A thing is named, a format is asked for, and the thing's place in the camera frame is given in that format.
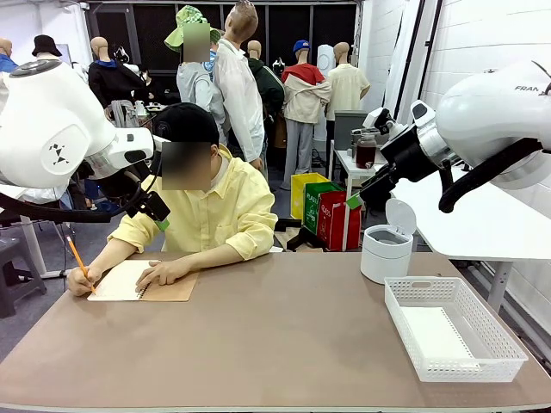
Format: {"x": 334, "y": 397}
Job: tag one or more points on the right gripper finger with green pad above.
{"x": 366, "y": 191}
{"x": 383, "y": 195}

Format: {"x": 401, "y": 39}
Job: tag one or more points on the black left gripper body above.
{"x": 155, "y": 206}

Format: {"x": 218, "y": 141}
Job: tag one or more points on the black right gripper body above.
{"x": 409, "y": 155}

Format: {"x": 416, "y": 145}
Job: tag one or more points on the brown cover spiral notebook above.
{"x": 120, "y": 279}

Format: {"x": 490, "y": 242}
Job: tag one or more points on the yellow pencil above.
{"x": 77, "y": 256}

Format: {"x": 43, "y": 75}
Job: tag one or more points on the white notebook sheet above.
{"x": 435, "y": 335}

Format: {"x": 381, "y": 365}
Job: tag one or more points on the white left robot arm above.
{"x": 43, "y": 129}

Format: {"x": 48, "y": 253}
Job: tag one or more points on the person's left forearm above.
{"x": 215, "y": 258}

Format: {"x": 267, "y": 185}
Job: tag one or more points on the person's right forearm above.
{"x": 109, "y": 256}

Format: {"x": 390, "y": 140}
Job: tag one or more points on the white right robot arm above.
{"x": 486, "y": 112}

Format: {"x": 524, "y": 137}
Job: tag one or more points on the person's left hand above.
{"x": 163, "y": 273}

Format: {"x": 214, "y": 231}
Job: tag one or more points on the person's right hand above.
{"x": 82, "y": 284}

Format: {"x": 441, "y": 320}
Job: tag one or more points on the small white table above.
{"x": 344, "y": 160}

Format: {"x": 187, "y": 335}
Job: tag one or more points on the glass jar dark liquid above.
{"x": 367, "y": 152}

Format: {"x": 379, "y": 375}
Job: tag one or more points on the red recycling bag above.
{"x": 336, "y": 228}

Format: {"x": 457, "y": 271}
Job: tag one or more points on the green recycling bag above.
{"x": 314, "y": 206}

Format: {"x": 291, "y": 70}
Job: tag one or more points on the white lidded trash bin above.
{"x": 383, "y": 258}

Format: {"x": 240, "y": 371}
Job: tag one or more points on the person in yellow shirt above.
{"x": 224, "y": 206}

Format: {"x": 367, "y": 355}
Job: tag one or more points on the yellow recycling bag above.
{"x": 301, "y": 193}

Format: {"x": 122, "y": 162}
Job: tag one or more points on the grey box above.
{"x": 346, "y": 125}

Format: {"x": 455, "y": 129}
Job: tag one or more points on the black floor stand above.
{"x": 301, "y": 243}

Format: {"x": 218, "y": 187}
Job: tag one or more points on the black cap white label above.
{"x": 185, "y": 120}

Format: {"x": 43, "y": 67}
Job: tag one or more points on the mannequin in pale yellow shirt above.
{"x": 346, "y": 86}

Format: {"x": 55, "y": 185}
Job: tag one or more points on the white side table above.
{"x": 473, "y": 223}

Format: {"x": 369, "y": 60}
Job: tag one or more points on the small metal side table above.
{"x": 152, "y": 109}

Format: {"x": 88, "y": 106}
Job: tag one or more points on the grey striped garment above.
{"x": 125, "y": 114}

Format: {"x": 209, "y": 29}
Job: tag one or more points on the mannequin in red beige jacket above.
{"x": 305, "y": 99}

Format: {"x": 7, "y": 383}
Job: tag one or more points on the white oval device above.
{"x": 326, "y": 58}

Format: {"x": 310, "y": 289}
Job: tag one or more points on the figure with green checked hat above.
{"x": 193, "y": 81}

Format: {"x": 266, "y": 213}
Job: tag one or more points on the mannequin in black hoodie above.
{"x": 112, "y": 81}

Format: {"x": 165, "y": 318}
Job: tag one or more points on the mannequin in dark green jacket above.
{"x": 269, "y": 86}

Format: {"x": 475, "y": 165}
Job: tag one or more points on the tall mannequin in white shirt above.
{"x": 237, "y": 86}

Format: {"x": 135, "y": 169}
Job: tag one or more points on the grey plastic stool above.
{"x": 17, "y": 275}

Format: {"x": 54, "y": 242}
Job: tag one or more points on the mannequin with black bucket hat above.
{"x": 45, "y": 45}

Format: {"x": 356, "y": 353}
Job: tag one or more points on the white perforated plastic basket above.
{"x": 473, "y": 374}

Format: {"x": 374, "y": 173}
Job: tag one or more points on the mannequin in blue top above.
{"x": 6, "y": 60}

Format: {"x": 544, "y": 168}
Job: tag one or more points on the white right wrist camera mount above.
{"x": 371, "y": 116}

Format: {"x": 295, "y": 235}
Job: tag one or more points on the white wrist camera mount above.
{"x": 160, "y": 142}
{"x": 371, "y": 116}

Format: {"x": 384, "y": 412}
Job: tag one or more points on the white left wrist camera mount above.
{"x": 160, "y": 142}

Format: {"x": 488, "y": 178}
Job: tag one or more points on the white desk leg frame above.
{"x": 36, "y": 254}

